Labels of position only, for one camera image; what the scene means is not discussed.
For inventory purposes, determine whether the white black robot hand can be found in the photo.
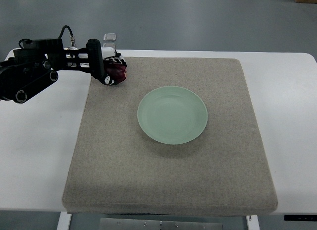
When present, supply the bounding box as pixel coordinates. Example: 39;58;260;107
101;47;127;85

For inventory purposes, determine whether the dark red apple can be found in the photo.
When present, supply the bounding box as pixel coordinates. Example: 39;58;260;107
104;62;127;84

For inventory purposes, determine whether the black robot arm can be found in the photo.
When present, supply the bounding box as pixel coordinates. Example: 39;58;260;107
0;33;107;104

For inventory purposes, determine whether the pale green plate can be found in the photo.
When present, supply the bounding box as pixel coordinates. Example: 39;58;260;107
137;86;208;145

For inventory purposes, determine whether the beige fabric cushion mat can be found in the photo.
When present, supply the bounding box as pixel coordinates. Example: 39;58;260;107
62;57;278;216

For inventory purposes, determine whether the white left table leg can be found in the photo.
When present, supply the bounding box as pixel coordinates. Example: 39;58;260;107
56;212;72;230

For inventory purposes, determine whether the white table leg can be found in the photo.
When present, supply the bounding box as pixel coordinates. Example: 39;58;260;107
56;212;72;230
246;215;260;230

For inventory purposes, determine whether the white right table leg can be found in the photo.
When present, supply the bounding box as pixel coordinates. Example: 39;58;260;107
246;215;260;230

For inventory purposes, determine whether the black table control panel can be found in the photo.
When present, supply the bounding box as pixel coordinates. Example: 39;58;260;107
284;215;317;222

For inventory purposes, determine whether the metal base plate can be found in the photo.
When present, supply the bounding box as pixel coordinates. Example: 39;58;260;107
99;218;223;230

